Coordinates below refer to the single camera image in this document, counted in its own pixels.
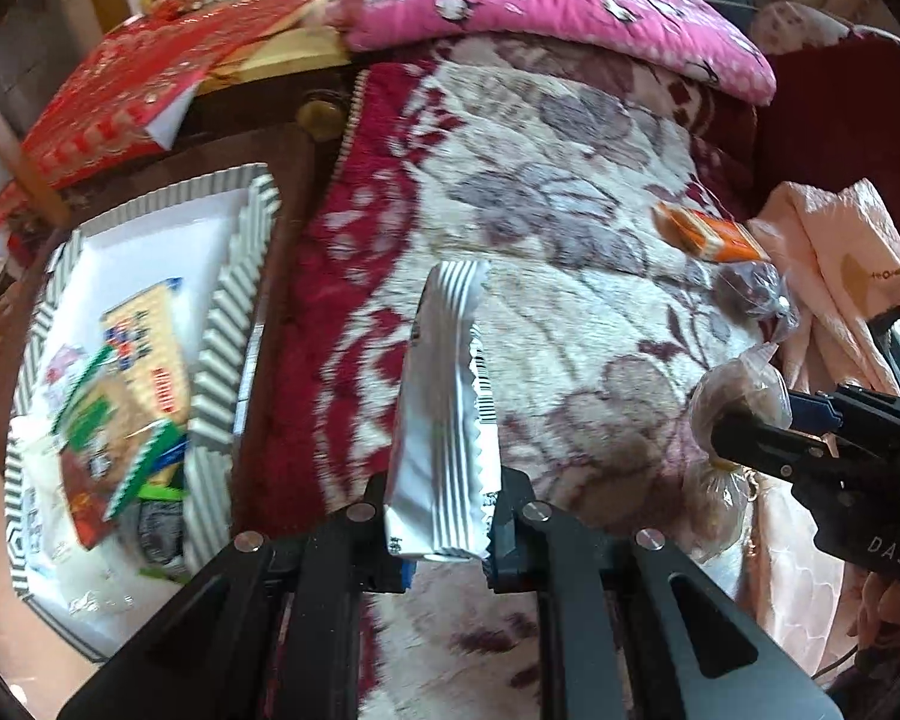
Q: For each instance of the santa figurine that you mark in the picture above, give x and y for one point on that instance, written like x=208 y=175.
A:
x=164 y=10

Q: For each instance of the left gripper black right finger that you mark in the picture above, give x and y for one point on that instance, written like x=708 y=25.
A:
x=632 y=628

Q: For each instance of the dark red velvet cushion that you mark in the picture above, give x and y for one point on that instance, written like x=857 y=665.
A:
x=834 y=119

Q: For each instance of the orange snack packet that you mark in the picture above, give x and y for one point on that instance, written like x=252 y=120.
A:
x=706 y=237

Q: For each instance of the clear bag of nuts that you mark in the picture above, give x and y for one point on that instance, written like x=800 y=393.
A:
x=744 y=391

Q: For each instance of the peach pink towel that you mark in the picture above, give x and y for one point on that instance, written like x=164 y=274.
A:
x=840 y=253

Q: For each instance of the yellow cracker packet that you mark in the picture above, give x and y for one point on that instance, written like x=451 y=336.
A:
x=148 y=355

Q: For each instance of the red snack packet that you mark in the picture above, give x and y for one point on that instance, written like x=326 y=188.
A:
x=87 y=502

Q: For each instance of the green striped white tray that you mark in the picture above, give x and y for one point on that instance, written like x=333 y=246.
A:
x=211 y=233

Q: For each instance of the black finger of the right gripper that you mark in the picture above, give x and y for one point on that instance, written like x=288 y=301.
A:
x=775 y=451

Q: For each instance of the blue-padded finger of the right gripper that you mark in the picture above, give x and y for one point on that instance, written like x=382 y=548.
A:
x=814 y=414

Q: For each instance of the red gold embroidered cloth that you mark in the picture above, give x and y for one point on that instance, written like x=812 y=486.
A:
x=152 y=86

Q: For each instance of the silver pink snack bag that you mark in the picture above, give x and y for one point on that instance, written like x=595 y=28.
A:
x=445 y=472

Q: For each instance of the wooden chair frame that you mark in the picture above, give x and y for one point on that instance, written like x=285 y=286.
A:
x=40 y=195

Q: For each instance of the dark green snack packet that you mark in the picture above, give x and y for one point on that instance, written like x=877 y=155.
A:
x=104 y=426

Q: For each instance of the pink penguin print quilt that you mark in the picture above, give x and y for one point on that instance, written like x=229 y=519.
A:
x=688 y=37

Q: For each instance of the white blue snack packet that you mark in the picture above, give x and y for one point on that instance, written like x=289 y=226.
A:
x=83 y=583

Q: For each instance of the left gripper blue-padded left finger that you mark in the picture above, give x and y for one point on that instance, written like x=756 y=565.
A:
x=269 y=628

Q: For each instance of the floral red cream blanket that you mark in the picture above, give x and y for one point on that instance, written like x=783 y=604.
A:
x=546 y=160

